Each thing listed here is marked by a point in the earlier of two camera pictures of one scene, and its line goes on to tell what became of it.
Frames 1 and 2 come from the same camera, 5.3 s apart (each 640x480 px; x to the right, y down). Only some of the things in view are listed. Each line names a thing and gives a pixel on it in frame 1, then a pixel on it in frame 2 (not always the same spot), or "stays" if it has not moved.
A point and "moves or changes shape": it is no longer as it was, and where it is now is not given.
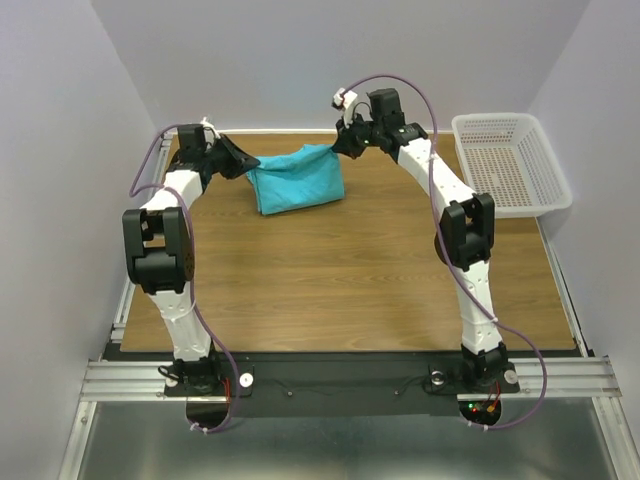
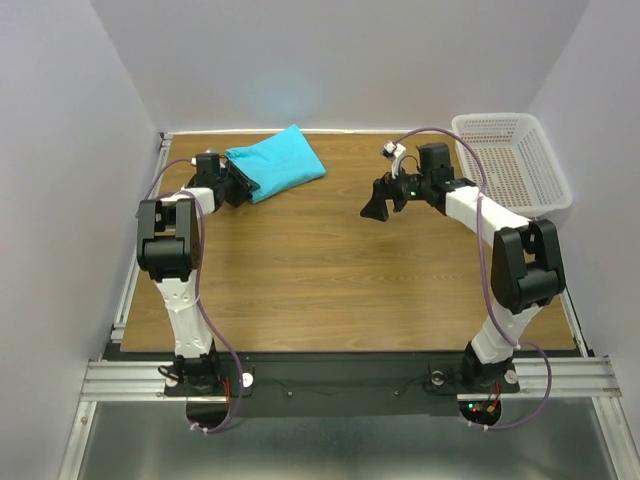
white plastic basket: [510, 157] stays
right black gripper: [347, 141] to [389, 189]
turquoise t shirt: [308, 177] moves or changes shape
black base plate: [342, 384] stays
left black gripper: [226, 158] to [239, 185]
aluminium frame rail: [113, 379] stays
